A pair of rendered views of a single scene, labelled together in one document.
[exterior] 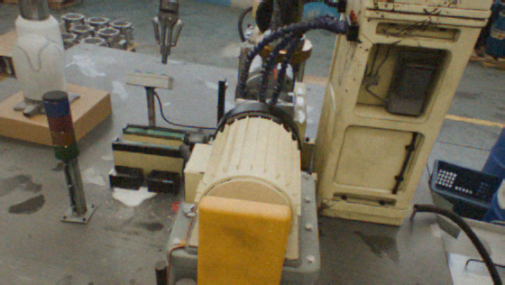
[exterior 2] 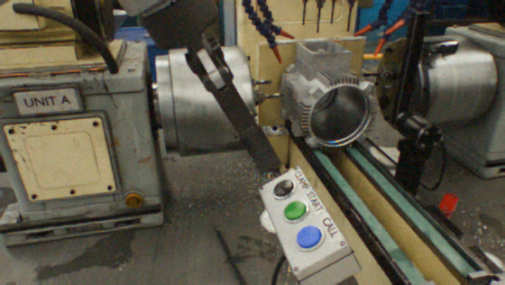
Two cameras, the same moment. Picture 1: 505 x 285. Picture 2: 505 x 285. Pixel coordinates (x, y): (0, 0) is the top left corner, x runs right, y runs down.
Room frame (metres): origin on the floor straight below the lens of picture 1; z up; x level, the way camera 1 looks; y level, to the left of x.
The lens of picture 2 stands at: (1.60, 0.79, 1.36)
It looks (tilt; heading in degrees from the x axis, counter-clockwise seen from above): 29 degrees down; 256
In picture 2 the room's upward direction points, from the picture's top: straight up
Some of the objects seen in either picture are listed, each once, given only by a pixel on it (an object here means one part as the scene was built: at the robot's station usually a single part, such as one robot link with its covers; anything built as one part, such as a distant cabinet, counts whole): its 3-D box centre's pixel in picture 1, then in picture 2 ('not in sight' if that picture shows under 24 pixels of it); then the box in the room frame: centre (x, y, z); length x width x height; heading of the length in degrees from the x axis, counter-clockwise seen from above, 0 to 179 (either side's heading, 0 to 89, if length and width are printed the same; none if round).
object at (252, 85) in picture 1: (268, 82); (184, 103); (1.55, -0.02, 1.04); 0.37 x 0.25 x 0.25; 178
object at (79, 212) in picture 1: (68, 160); not in sight; (0.91, 0.54, 1.01); 0.08 x 0.08 x 0.42; 88
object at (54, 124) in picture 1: (59, 120); not in sight; (0.91, 0.54, 1.14); 0.06 x 0.06 x 0.04
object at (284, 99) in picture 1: (275, 106); (322, 60); (1.20, -0.05, 1.11); 0.12 x 0.11 x 0.07; 88
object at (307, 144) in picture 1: (303, 143); (303, 96); (1.19, -0.17, 0.97); 0.30 x 0.11 x 0.34; 178
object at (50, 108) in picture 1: (57, 105); not in sight; (0.91, 0.54, 1.19); 0.06 x 0.06 x 0.04
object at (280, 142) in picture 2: not in sight; (274, 145); (1.30, -0.09, 0.86); 0.07 x 0.06 x 0.12; 178
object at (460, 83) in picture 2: not in sight; (438, 83); (0.86, 0.00, 1.04); 0.41 x 0.25 x 0.25; 178
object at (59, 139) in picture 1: (63, 133); not in sight; (0.91, 0.54, 1.10); 0.06 x 0.06 x 0.04
